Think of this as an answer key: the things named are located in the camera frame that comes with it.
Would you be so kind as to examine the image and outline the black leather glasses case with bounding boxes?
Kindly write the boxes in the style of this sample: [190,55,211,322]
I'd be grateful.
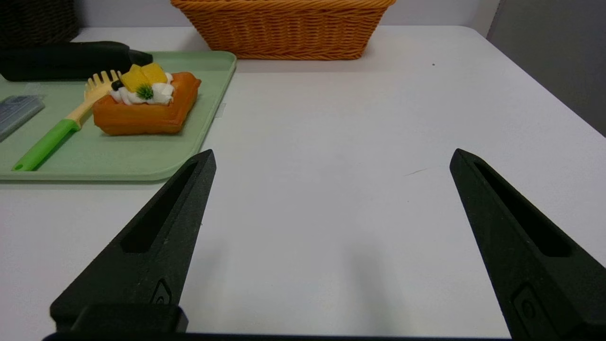
[0,41,153,82]

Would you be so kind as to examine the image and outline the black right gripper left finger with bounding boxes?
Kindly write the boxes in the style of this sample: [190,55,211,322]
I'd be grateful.
[50,150,217,331]

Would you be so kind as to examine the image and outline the grey transparent pencil lead case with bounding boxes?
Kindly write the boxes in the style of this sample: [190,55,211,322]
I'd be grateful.
[0,95,46,142]

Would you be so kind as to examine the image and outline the light green plastic tray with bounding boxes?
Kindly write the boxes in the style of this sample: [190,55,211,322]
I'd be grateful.
[0,51,237,182]

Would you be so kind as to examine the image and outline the yellow pasta fork green handle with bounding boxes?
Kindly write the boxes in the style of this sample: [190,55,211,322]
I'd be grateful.
[12,70,122,172]

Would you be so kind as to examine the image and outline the orange wicker basket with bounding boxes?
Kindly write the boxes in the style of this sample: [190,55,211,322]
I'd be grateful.
[170,0,397,61]

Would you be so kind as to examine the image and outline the toy waffle cake with cream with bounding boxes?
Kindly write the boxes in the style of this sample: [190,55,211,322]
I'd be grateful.
[92,63,202,136]

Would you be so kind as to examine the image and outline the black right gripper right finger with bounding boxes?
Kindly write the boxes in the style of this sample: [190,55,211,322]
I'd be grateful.
[450,149,606,338]

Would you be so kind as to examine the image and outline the dark brown wicker basket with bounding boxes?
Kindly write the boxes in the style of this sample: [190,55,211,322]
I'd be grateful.
[0,0,80,48]

